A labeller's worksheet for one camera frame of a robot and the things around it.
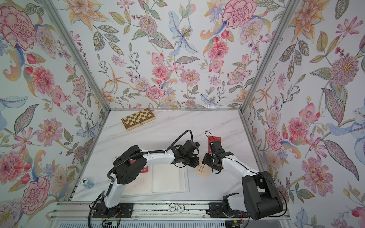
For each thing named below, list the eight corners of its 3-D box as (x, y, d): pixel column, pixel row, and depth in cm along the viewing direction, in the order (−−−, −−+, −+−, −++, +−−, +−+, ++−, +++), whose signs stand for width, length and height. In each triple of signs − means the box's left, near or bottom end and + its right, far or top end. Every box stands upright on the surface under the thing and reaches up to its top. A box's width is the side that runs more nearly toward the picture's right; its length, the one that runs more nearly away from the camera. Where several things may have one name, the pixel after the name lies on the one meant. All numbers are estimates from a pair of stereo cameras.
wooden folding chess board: (127, 131, 109) (125, 129, 107) (121, 121, 116) (120, 118, 113) (155, 119, 118) (155, 116, 115) (149, 109, 125) (148, 106, 122)
